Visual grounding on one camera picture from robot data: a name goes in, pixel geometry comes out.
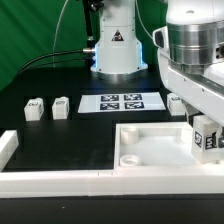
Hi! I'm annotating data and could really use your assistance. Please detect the black cable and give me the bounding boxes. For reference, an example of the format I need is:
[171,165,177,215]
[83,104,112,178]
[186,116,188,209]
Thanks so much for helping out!
[18,48,98,75]

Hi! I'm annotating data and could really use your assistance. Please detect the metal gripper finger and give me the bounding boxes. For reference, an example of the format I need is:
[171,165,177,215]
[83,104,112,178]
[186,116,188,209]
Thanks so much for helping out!
[218,126,224,148]
[184,103,199,126]

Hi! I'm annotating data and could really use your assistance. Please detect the white square tabletop part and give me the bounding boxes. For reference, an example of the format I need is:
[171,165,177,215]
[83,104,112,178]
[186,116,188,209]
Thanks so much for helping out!
[114,122,224,168]

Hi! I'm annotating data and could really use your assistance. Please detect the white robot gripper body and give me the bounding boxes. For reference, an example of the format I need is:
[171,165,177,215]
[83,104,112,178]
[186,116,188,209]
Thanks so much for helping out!
[153,26,224,126]

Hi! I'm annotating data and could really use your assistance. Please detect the grey cable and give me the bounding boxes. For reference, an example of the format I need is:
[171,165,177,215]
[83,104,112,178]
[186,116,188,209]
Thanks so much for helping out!
[52,0,71,68]

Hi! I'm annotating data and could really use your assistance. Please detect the black vertical pole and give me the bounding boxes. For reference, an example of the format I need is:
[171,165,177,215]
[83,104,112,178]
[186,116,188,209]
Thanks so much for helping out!
[82,0,94,48]

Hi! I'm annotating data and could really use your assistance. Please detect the white sheet with markers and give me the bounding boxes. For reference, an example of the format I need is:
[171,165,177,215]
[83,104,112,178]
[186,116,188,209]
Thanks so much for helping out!
[78,92,165,113]

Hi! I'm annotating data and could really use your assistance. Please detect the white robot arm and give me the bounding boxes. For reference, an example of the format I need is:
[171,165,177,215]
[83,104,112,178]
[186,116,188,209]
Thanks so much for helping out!
[90,0,224,150]

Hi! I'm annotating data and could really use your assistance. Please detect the white U-shaped fence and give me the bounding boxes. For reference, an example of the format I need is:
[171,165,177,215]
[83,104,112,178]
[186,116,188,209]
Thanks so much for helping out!
[0,130,224,198]

